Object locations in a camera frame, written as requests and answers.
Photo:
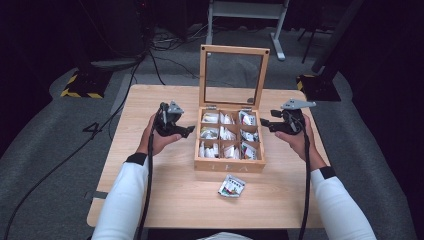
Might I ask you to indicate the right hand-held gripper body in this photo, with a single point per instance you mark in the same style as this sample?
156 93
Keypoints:
293 123

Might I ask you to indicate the grey tape strip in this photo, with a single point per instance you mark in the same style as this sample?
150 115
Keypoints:
96 195

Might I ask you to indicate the black equipment cabinet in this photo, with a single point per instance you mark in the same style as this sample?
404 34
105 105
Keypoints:
113 26

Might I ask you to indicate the group of tea bags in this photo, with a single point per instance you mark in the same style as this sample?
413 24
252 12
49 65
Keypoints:
228 134

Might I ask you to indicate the grey flat stand base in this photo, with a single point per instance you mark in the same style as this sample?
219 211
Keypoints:
113 63

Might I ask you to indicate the person's right hand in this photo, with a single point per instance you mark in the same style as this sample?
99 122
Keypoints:
298 141

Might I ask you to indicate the person's own torso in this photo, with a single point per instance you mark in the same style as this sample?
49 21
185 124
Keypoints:
226 237

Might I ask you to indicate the grey slanted post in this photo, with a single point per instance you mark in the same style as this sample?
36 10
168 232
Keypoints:
336 36

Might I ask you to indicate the black tripod legs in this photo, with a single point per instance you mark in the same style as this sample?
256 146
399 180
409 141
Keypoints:
309 46

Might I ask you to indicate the silver tea packet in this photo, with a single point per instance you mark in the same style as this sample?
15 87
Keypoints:
231 186

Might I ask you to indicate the wooden tea box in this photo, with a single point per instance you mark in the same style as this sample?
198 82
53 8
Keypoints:
230 166

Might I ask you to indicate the white metal stand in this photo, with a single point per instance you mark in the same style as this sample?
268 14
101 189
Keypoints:
245 10

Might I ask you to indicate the black base yellow striped tape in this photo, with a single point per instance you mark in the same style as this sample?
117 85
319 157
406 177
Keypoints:
320 90
86 85

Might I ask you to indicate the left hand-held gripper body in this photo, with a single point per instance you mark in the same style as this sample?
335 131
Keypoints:
166 125

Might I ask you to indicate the person's left hand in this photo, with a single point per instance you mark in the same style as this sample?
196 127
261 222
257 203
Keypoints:
161 142

